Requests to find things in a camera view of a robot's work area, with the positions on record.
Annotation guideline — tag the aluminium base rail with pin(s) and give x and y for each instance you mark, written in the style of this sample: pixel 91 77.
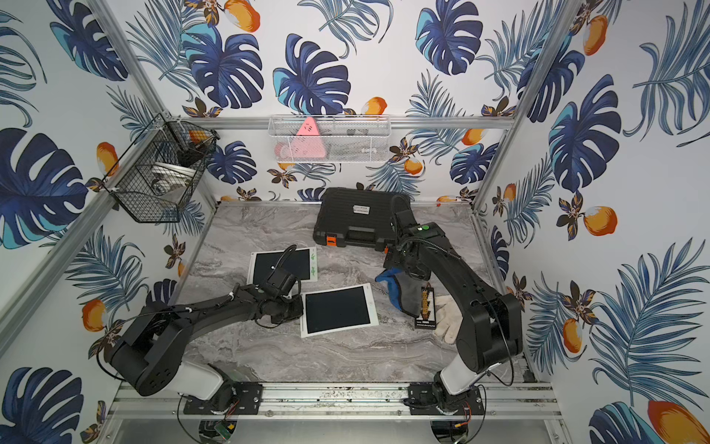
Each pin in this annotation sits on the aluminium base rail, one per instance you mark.
pixel 386 401

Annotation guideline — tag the white knitted glove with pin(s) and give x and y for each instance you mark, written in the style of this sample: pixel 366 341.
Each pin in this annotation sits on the white knitted glove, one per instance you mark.
pixel 448 319

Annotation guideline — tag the pink triangular card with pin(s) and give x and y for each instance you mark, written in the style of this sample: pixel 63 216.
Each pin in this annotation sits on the pink triangular card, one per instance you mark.
pixel 307 144

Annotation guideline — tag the white mesh wall basket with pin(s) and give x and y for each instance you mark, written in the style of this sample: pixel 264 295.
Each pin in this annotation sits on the white mesh wall basket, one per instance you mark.
pixel 348 138

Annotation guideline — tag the black wire basket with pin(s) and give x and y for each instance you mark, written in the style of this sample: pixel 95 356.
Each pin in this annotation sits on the black wire basket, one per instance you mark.
pixel 166 164

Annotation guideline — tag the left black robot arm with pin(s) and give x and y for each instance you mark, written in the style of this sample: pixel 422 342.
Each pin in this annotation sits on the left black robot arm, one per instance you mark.
pixel 150 353

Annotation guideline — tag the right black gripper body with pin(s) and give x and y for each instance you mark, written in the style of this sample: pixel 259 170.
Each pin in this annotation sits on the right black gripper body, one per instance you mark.
pixel 396 257

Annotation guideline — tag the black plastic tool case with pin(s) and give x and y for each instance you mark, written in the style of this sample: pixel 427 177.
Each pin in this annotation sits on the black plastic tool case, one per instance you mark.
pixel 350 217

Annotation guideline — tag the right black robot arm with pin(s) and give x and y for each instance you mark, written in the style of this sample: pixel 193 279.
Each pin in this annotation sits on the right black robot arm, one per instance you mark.
pixel 491 331

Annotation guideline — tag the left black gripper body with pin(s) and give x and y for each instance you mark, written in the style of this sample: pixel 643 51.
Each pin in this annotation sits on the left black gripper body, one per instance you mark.
pixel 290 309

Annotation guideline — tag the white drawing tablet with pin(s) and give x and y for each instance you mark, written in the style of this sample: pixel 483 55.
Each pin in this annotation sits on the white drawing tablet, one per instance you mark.
pixel 302 263
pixel 329 311

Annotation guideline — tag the blue grey microfibre cloth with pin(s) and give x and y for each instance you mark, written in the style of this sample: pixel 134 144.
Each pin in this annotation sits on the blue grey microfibre cloth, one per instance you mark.
pixel 404 292

